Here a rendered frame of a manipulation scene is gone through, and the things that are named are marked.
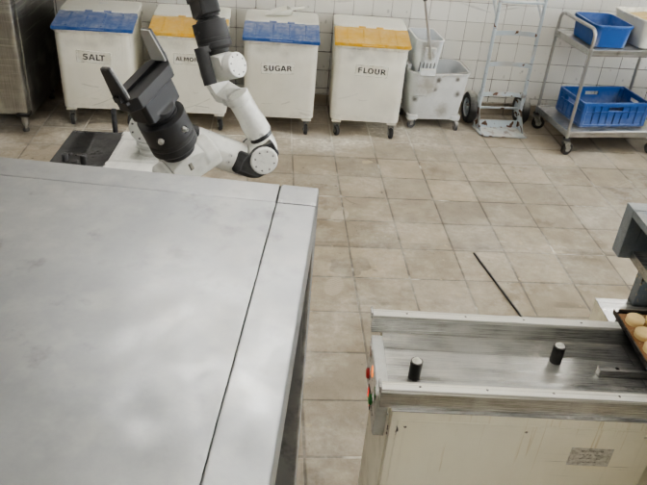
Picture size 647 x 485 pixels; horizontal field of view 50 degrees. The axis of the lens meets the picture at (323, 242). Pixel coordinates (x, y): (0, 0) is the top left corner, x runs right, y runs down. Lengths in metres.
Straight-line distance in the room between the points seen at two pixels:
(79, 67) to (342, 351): 3.00
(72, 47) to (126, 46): 0.36
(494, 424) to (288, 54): 3.67
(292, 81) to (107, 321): 4.75
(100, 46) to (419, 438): 3.96
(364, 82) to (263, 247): 4.71
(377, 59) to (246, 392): 4.80
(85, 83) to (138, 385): 4.98
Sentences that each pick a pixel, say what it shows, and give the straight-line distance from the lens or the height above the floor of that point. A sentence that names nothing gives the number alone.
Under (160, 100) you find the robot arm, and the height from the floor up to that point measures 1.63.
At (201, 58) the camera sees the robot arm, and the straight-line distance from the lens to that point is 1.83.
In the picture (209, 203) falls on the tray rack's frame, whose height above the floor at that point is 1.82.
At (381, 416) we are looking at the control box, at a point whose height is 0.77.
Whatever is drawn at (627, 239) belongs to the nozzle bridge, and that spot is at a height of 1.09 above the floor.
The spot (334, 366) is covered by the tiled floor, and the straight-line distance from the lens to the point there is 3.11.
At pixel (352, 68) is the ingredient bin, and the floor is 0.53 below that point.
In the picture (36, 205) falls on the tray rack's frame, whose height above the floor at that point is 1.82.
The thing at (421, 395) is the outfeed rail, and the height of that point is 0.89.
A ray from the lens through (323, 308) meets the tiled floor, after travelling 3.43.
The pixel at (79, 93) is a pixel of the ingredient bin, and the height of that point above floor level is 0.24.
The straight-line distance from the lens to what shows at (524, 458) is 1.94.
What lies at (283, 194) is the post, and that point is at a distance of 0.53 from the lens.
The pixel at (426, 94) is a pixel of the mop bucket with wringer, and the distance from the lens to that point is 5.50.
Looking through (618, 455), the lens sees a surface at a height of 0.72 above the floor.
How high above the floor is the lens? 2.07
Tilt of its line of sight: 32 degrees down
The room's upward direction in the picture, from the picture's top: 5 degrees clockwise
